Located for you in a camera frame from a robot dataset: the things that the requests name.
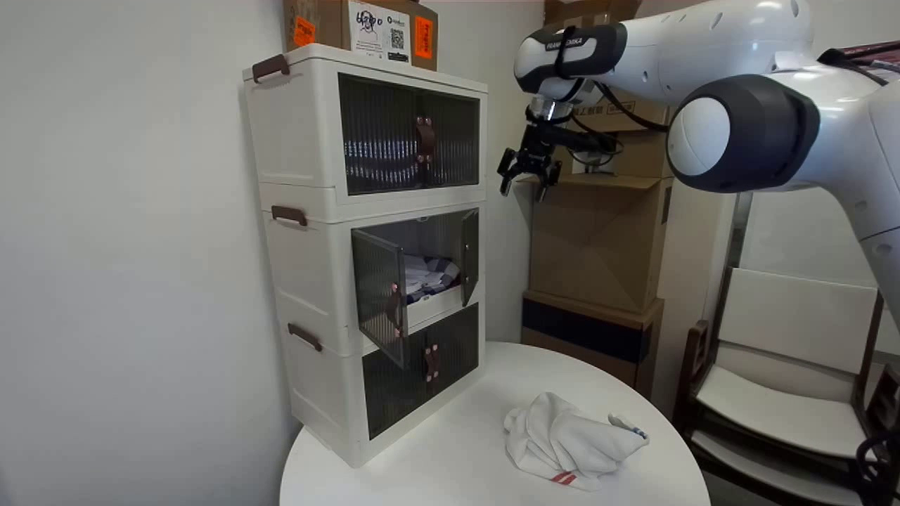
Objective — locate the white three-tier cabinet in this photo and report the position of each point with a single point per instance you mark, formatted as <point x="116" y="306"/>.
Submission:
<point x="374" y="225"/>

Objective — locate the clothes inside middle cabinet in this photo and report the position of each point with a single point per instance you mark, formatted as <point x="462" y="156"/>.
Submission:
<point x="427" y="275"/>

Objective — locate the white wooden chair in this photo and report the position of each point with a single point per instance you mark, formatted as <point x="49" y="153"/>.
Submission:
<point x="773" y="391"/>

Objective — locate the white crumpled cloth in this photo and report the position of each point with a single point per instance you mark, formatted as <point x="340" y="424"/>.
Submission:
<point x="559" y="446"/>

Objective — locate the cardboard box with labels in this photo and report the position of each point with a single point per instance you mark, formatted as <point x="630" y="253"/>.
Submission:
<point x="385" y="29"/>

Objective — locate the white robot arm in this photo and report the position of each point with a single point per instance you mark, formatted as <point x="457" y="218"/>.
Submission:
<point x="749" y="108"/>

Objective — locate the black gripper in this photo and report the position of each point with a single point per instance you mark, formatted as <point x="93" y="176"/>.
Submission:
<point x="531" y="156"/>

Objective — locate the stacked cardboard boxes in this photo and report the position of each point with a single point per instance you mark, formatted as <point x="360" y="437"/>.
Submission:
<point x="596" y="243"/>

